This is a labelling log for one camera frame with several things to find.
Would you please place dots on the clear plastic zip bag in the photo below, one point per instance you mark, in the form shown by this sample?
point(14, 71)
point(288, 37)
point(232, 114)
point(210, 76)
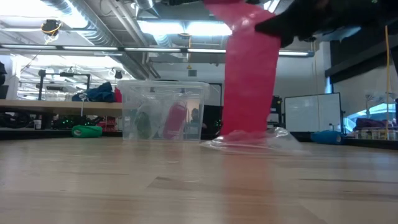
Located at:
point(264, 145)

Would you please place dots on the white cup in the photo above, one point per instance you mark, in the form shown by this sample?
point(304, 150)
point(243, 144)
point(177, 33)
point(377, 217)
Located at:
point(37, 124)

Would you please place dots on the bagged green bandage roll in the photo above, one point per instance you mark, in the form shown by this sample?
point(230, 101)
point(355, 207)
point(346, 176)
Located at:
point(143, 124)

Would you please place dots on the bagged red bandage roll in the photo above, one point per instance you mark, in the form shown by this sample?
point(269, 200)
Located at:
point(174, 121)

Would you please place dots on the black camera rig frame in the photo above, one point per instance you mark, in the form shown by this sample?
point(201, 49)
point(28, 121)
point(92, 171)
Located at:
point(74, 74)

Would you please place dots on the long ceiling light strip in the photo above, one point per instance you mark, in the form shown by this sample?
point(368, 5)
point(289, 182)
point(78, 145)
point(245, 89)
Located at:
point(93, 48)

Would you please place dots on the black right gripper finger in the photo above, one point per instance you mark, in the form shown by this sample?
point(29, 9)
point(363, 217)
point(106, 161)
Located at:
point(276, 26)

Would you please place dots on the blue bandage roll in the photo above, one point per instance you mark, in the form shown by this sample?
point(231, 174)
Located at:
point(326, 137)

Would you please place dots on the red elastic bandage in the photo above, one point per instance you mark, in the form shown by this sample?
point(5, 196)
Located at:
point(248, 77)

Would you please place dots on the blue cloth pile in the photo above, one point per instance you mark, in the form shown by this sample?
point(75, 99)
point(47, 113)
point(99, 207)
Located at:
point(99, 93)

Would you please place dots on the clear plastic storage bin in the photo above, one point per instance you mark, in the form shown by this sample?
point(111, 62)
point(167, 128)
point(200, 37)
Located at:
point(124, 93)

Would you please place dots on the long wooden workbench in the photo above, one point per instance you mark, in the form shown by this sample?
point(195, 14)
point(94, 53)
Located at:
point(62, 108)

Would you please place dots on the row of small bottles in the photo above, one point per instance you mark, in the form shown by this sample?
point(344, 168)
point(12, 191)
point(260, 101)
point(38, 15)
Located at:
point(373, 134)

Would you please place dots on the white whiteboard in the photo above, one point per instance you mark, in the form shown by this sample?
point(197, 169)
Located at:
point(311, 112)

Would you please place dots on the purple cloth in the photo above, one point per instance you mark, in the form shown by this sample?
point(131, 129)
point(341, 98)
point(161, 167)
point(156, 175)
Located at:
point(370, 123)

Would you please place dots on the person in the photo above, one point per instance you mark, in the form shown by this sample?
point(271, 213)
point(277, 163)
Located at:
point(195, 116)

